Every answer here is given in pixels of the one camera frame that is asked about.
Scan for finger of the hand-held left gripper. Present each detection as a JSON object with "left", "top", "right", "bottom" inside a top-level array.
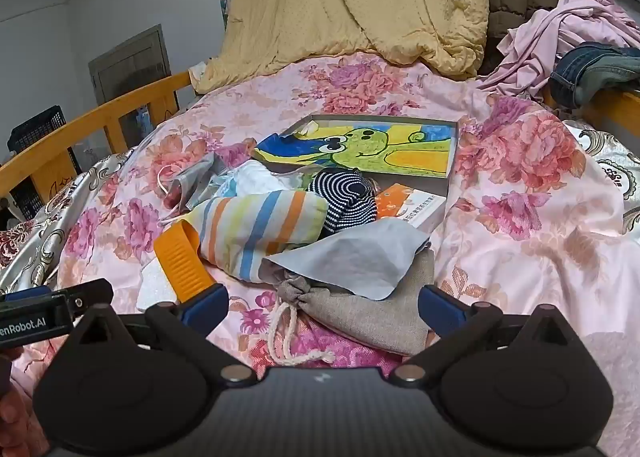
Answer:
[{"left": 0, "top": 278, "right": 115, "bottom": 324}]

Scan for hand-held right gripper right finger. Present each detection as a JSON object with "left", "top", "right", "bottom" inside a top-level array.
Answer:
[{"left": 390, "top": 284, "right": 572, "bottom": 385}]

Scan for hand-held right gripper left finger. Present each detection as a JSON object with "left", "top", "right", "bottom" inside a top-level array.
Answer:
[{"left": 70, "top": 283, "right": 256, "bottom": 385}]

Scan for pastel striped sock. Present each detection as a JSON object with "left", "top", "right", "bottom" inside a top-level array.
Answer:
[{"left": 192, "top": 190, "right": 329, "bottom": 284}]

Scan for grey face mask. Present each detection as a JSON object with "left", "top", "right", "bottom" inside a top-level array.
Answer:
[{"left": 156, "top": 152, "right": 229, "bottom": 214}]

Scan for white cloth with blue print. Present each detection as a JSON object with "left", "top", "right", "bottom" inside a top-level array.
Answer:
[{"left": 217, "top": 160, "right": 307, "bottom": 199}]

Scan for navy white striped sock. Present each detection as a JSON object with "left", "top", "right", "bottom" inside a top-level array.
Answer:
[{"left": 306, "top": 168, "right": 379, "bottom": 239}]

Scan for grey cardboard box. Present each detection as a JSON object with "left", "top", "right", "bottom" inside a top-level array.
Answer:
[{"left": 252, "top": 113, "right": 460, "bottom": 184}]

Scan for cartoon print cloth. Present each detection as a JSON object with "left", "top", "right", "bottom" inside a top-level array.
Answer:
[{"left": 254, "top": 121, "right": 455, "bottom": 175}]

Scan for person's left hand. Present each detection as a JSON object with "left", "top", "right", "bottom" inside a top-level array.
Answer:
[{"left": 0, "top": 354, "right": 36, "bottom": 443}]

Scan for light grey cloth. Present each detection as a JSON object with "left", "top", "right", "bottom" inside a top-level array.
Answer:
[{"left": 260, "top": 218, "right": 432, "bottom": 301}]

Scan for orange and white carton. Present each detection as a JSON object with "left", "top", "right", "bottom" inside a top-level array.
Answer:
[{"left": 374, "top": 183, "right": 447, "bottom": 231}]

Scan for black plastic crate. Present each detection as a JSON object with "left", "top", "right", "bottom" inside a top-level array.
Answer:
[{"left": 7, "top": 106, "right": 82, "bottom": 219}]

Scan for blue jeans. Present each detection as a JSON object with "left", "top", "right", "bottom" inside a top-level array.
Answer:
[{"left": 547, "top": 42, "right": 640, "bottom": 109}]

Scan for pink garment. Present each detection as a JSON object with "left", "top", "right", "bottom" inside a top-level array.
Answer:
[{"left": 475, "top": 0, "right": 640, "bottom": 104}]

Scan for yellow quilt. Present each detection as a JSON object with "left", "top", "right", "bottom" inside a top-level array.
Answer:
[{"left": 192, "top": 0, "right": 492, "bottom": 94}]

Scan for orange ribbed plastic strap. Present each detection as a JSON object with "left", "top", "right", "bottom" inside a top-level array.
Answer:
[{"left": 153, "top": 220, "right": 217, "bottom": 306}]

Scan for linen drawstring pouch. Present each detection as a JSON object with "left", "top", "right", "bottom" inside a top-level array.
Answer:
[{"left": 269, "top": 249, "right": 436, "bottom": 366}]

